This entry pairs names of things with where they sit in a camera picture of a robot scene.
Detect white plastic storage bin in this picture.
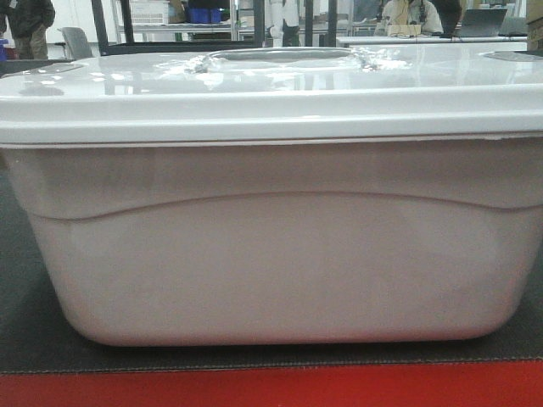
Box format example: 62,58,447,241
2,137,542,346

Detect white glossy bin lid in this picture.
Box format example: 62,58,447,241
1,43,542,149

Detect blue crates on far shelf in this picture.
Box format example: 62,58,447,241
188,8,221,25

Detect seated person beige shirt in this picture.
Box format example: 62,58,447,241
374,1,444,36

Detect grey office chair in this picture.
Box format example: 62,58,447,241
59,26,93,60

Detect grey open laptop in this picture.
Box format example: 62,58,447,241
453,8,507,37

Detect white background table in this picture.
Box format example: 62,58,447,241
336,36,528,50

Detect standing person dark jacket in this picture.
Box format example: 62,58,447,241
1,0,56,60

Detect black metal frame rack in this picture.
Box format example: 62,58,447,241
91,1,313,57

